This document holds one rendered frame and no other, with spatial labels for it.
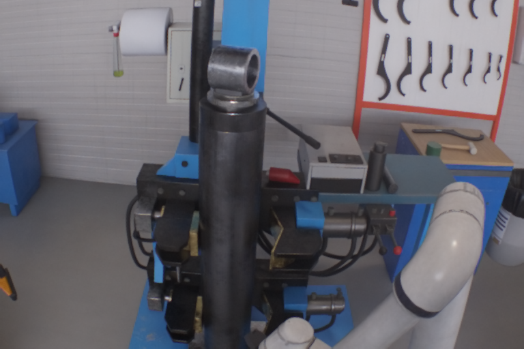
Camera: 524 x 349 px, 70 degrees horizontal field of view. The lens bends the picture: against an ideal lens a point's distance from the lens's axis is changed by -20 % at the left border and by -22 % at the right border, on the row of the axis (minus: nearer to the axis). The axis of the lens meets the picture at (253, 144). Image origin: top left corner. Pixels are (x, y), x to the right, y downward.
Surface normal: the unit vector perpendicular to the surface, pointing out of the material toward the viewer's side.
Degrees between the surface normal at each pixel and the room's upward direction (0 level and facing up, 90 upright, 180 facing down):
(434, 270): 58
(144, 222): 90
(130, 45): 109
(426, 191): 0
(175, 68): 90
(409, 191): 0
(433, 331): 90
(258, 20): 90
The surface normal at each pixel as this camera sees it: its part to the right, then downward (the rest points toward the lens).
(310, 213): 0.05, -0.91
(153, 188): -0.01, 0.40
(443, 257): -0.49, -0.44
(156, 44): -0.03, 0.68
